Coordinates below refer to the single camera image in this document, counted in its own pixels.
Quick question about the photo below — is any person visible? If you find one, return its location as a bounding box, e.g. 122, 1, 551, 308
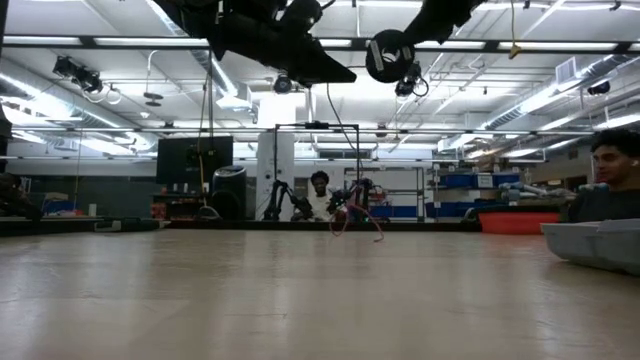
293, 170, 335, 223
566, 128, 640, 225

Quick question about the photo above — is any black overhead frame bar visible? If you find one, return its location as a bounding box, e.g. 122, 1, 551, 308
0, 34, 640, 55

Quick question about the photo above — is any silver ceiling duct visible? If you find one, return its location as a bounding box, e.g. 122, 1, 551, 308
199, 47, 240, 97
482, 52, 640, 132

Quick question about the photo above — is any black monitor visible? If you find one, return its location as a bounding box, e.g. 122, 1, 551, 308
156, 135, 235, 186

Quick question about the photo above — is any black rig camera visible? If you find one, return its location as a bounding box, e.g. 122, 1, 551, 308
394, 62, 430, 99
52, 55, 105, 95
272, 74, 294, 95

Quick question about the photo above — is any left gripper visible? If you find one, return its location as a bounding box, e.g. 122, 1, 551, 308
152, 0, 358, 87

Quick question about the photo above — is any black wire spool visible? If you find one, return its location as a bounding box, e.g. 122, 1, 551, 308
364, 28, 417, 85

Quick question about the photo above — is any white pillar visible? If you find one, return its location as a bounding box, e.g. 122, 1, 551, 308
255, 94, 297, 222

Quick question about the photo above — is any red plastic bin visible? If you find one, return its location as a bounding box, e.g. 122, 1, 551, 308
478, 211, 560, 236

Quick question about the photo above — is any grey tool kit case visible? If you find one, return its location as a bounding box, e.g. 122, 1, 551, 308
539, 218, 640, 277

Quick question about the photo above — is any black ceiling fixture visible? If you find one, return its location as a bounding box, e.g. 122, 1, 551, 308
586, 79, 612, 97

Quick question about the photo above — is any black room station frame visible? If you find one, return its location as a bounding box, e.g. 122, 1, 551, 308
272, 121, 361, 221

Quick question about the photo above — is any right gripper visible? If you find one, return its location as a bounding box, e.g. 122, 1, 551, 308
401, 0, 487, 47

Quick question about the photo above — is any wooden room table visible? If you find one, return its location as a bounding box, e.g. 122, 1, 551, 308
519, 194, 576, 224

